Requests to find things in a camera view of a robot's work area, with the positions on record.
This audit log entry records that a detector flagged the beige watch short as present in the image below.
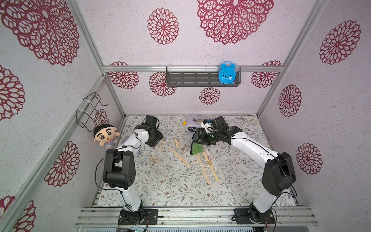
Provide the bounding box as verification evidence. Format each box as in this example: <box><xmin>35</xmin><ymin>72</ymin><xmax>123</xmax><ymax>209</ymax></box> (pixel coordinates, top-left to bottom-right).
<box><xmin>158</xmin><ymin>139</ymin><xmax>166</xmax><ymax>149</ymax></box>

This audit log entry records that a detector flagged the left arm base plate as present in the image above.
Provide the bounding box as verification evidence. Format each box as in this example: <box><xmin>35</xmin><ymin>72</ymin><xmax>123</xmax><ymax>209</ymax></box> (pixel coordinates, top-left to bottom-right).
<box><xmin>117</xmin><ymin>209</ymin><xmax>158</xmax><ymax>226</ymax></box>

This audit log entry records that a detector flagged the blue alarm clock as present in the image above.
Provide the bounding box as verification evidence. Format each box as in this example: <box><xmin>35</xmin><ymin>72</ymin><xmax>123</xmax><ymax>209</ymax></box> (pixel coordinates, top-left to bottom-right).
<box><xmin>218</xmin><ymin>61</ymin><xmax>236</xmax><ymax>85</ymax></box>

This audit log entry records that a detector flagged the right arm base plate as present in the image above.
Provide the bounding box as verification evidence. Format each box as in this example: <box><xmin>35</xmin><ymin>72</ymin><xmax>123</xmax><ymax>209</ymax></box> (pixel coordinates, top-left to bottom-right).
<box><xmin>231</xmin><ymin>208</ymin><xmax>276</xmax><ymax>224</ymax></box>

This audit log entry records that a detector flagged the purple tissue box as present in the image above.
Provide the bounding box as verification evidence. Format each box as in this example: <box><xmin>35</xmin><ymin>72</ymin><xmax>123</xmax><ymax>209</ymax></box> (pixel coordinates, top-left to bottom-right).
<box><xmin>183</xmin><ymin>115</ymin><xmax>210</xmax><ymax>132</ymax></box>

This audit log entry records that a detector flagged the beige watch long right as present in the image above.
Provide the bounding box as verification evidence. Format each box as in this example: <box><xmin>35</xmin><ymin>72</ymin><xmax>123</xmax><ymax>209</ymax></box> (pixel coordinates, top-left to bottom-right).
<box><xmin>203</xmin><ymin>152</ymin><xmax>220</xmax><ymax>183</ymax></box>

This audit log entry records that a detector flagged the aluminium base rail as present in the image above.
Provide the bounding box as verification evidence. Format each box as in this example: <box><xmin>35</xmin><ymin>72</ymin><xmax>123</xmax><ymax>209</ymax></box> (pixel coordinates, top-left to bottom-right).
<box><xmin>74</xmin><ymin>206</ymin><xmax>319</xmax><ymax>229</ymax></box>

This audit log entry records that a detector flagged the grey wall shelf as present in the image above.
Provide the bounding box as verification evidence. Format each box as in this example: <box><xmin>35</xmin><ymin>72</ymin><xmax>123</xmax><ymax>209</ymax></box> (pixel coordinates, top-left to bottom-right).
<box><xmin>166</xmin><ymin>67</ymin><xmax>242</xmax><ymax>87</ymax></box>

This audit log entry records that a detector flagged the black wire rack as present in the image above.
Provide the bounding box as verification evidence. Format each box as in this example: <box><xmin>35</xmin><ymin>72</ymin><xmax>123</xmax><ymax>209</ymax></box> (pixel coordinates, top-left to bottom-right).
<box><xmin>75</xmin><ymin>92</ymin><xmax>108</xmax><ymax>132</ymax></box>

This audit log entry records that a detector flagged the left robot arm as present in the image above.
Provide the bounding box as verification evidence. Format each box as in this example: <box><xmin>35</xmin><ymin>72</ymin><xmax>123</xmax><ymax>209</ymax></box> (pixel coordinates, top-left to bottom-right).
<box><xmin>96</xmin><ymin>116</ymin><xmax>163</xmax><ymax>213</ymax></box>

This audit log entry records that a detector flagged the beige watch lower left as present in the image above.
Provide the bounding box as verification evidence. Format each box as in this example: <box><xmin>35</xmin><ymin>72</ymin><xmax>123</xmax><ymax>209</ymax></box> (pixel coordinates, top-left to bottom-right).
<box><xmin>150</xmin><ymin>155</ymin><xmax>160</xmax><ymax>166</ymax></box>

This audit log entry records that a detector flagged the cartoon boy plush doll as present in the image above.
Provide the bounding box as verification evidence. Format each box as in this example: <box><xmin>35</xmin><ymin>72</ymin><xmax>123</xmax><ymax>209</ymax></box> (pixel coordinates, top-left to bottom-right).
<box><xmin>93</xmin><ymin>124</ymin><xmax>120</xmax><ymax>149</ymax></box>

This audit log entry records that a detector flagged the beige watch long diagonal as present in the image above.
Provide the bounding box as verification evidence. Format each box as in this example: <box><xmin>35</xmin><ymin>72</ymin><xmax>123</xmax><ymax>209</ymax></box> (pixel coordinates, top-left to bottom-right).
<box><xmin>169</xmin><ymin>147</ymin><xmax>192</xmax><ymax>169</ymax></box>

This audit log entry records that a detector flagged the purple pad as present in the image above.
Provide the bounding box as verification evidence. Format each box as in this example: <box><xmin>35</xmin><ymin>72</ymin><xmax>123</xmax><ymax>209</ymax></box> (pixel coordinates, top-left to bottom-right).
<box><xmin>120</xmin><ymin>137</ymin><xmax>131</xmax><ymax>149</ymax></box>

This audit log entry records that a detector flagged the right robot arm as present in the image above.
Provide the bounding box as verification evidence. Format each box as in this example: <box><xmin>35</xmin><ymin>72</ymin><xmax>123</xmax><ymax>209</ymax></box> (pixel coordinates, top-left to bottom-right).
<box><xmin>191</xmin><ymin>116</ymin><xmax>297</xmax><ymax>216</ymax></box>

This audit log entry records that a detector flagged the beige watch folded top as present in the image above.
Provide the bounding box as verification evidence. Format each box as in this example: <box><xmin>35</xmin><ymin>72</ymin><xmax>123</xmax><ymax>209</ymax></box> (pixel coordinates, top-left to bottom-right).
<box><xmin>174</xmin><ymin>138</ymin><xmax>181</xmax><ymax>148</ymax></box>

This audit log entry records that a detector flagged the green cleaning cloth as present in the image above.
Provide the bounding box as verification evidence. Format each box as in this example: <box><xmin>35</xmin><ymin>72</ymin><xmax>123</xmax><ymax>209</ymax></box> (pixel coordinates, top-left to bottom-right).
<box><xmin>190</xmin><ymin>140</ymin><xmax>204</xmax><ymax>156</ymax></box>

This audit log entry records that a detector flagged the beige watch long centre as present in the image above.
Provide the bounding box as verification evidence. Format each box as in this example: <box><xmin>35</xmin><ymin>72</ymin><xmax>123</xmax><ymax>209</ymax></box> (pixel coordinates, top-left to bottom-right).
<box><xmin>196</xmin><ymin>154</ymin><xmax>210</xmax><ymax>185</ymax></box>

